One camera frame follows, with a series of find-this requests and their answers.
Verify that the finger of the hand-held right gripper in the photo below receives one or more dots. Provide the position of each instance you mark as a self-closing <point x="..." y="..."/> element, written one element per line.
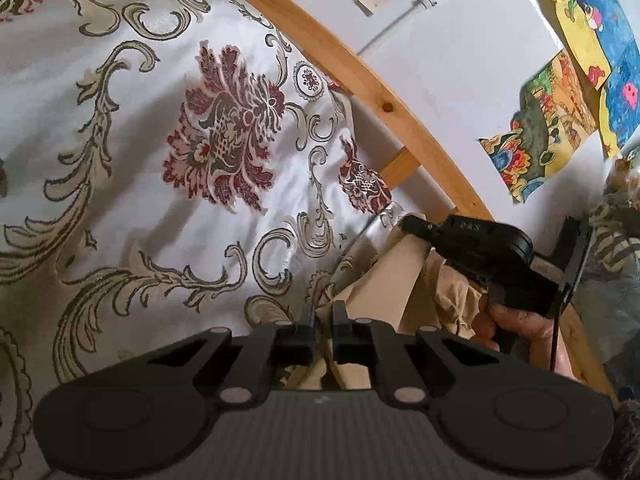
<point x="419" y="227"/>

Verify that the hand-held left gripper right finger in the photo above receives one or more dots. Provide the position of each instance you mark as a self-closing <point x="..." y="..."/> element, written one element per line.
<point x="346" y="341"/>

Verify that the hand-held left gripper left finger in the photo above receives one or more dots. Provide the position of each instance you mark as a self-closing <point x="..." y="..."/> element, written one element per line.
<point x="302" y="341"/>

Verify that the tan garment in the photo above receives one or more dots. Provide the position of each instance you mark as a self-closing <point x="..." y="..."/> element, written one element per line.
<point x="400" y="280"/>

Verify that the person's right hand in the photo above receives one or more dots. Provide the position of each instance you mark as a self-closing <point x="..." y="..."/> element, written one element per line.
<point x="520" y="327"/>

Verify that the plastic bag of bedding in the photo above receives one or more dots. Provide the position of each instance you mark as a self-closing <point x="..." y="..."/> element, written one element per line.
<point x="612" y="240"/>

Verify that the white floral satin bedspread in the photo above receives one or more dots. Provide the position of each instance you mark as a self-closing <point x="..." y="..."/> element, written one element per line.
<point x="150" y="170"/>

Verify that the landscape cartoon wall poster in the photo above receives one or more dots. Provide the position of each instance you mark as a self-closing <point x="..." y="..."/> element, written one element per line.
<point x="545" y="125"/>

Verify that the wooden bed frame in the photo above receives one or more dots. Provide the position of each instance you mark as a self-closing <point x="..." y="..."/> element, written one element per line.
<point x="350" y="75"/>

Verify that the yellow and blue wall poster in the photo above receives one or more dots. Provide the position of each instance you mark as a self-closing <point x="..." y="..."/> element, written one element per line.
<point x="605" y="35"/>

